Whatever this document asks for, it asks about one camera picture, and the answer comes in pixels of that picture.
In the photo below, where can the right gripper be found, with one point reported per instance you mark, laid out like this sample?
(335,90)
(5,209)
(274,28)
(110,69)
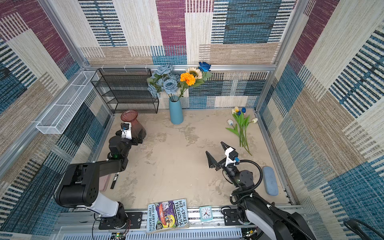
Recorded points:
(212,162)

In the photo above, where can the pale blue rose bouquet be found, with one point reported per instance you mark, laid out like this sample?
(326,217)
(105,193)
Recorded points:
(163,80)

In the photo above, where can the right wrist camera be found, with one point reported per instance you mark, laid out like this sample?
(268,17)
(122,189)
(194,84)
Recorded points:
(231,156)

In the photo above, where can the blue grey oval pad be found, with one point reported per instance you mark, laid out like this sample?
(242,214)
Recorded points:
(270,181)

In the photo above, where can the pink pencil case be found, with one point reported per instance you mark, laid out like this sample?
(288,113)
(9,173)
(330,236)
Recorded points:
(103,182)

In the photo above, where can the tulip bunch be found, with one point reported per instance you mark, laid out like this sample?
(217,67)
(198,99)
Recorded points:
(240,127)

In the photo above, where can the black wire mesh shelf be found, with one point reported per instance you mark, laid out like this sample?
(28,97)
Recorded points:
(125,89)

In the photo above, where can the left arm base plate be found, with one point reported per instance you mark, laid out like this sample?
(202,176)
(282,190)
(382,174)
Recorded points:
(131,220)

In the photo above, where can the small mint alarm clock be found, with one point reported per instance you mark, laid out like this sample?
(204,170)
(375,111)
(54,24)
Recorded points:
(206,213)

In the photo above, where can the cream sunflower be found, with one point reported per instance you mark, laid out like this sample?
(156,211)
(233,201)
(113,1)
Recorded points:
(197,74)

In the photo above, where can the orange marigold flower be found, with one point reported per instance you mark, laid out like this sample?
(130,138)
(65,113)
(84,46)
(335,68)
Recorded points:
(186,81)

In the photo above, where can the dark blue rose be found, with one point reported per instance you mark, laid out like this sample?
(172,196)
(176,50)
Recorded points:
(205,69)

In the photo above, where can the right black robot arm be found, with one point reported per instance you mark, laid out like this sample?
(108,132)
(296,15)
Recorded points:
(251,207)

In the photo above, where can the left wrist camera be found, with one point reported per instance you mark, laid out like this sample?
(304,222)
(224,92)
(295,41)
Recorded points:
(126,128)

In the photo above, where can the blue ceramic vase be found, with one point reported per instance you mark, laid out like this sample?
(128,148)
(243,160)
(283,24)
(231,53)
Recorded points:
(176,111)

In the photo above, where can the white wire mesh basket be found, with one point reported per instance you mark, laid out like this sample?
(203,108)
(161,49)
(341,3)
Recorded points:
(59,116)

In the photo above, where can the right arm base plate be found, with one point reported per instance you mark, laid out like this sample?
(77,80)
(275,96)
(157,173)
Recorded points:
(233,217)

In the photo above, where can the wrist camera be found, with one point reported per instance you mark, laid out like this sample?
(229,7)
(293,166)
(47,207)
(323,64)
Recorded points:
(231,156)
(126,128)

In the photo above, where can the colourful treehouse book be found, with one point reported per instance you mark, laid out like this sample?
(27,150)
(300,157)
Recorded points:
(167,215)

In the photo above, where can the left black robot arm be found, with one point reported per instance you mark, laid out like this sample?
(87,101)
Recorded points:
(79,187)

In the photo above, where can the red ribbed glass vase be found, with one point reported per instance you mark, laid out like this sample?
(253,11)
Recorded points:
(131,116)

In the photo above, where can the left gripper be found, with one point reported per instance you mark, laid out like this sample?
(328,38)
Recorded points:
(139,138)

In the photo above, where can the black marker pen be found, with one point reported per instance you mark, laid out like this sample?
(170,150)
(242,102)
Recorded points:
(114,181)

